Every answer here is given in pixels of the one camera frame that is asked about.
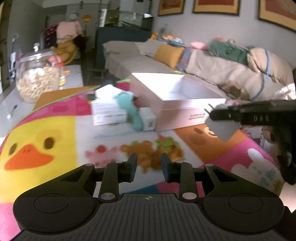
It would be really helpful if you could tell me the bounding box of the yellow bean bag chair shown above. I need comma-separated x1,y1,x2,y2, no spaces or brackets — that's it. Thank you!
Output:
50,40,78,65

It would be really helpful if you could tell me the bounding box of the colourful cartoon play mat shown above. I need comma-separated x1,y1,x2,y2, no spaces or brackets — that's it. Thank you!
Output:
1,93,284,240

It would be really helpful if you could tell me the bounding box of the pink floral blanket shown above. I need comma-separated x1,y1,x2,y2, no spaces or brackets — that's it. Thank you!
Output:
275,83,296,100

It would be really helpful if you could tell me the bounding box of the yellow cushion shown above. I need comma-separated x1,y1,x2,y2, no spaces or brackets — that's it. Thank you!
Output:
154,44,185,69

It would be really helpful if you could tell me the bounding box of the small white charger box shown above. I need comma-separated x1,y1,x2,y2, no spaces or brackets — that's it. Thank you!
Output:
139,108,156,131

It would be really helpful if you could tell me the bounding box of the framed red picture right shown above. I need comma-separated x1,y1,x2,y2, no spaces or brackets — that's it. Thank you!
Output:
258,0,296,32

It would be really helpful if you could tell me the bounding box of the beige covered sofa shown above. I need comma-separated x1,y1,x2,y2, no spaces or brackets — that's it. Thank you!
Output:
105,40,286,101

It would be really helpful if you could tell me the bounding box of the glass aquarium tank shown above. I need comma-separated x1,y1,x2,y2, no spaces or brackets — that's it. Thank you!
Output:
98,9,154,31

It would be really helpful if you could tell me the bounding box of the framed red picture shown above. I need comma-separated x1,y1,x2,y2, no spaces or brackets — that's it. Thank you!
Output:
158,0,185,16
193,0,240,16
258,0,296,32

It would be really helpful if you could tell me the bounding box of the white power adapter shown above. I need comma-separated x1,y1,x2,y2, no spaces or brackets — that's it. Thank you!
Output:
205,117,240,142

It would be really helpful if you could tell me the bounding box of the brown bear toy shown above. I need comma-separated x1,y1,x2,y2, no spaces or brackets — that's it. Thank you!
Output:
120,137,185,173

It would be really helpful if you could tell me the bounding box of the teal handheld massager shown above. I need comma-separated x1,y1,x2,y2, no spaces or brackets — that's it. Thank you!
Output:
116,91,144,132

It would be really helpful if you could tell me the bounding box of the brown plush on sofa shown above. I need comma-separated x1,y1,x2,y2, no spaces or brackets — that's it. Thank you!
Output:
221,82,250,100

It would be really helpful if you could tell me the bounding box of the white product box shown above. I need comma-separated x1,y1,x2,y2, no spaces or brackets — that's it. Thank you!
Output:
91,84,127,126

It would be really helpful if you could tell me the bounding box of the pink white cardboard box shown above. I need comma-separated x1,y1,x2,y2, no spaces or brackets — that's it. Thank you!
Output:
128,73,226,131

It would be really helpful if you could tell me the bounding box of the beige bundled blanket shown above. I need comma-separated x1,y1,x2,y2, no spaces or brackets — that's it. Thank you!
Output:
247,48,293,85

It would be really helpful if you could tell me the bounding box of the dark blue cabinet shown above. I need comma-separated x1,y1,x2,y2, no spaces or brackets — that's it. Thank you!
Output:
94,27,152,69

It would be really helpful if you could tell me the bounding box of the framed red picture left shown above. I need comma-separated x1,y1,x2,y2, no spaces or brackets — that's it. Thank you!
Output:
158,0,185,16

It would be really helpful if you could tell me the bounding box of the framed red picture middle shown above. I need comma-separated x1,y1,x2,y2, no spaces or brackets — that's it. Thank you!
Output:
193,0,240,16

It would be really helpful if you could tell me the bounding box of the glass jar of nuts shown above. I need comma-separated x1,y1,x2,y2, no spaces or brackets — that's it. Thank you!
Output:
16,43,64,103

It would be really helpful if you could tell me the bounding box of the metal spoon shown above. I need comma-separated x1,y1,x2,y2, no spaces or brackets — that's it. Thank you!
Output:
7,105,18,120

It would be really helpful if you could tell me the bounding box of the pink clothes pile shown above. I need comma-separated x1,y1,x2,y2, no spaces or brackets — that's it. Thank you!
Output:
56,21,83,43

